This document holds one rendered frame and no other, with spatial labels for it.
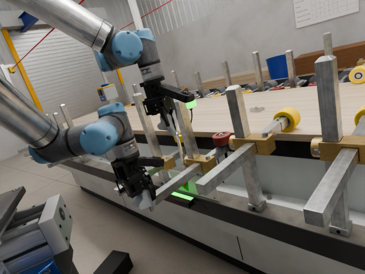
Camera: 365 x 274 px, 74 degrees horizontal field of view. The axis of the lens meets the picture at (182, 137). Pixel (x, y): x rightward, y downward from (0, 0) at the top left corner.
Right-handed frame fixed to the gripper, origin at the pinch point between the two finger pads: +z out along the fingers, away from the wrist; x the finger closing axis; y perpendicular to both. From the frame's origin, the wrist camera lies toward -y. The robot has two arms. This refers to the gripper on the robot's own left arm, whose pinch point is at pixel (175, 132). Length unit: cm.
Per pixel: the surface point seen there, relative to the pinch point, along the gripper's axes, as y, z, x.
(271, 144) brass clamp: -32.1, 6.4, 3.0
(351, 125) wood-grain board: -54, 11, -17
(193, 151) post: -1.3, 10.7, -6.7
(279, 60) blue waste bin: 7, 40, -562
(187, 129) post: -1.3, 1.6, -6.8
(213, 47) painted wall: 231, -32, -801
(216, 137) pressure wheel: -7.9, 10.2, -18.2
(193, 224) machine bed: 31, 77, -41
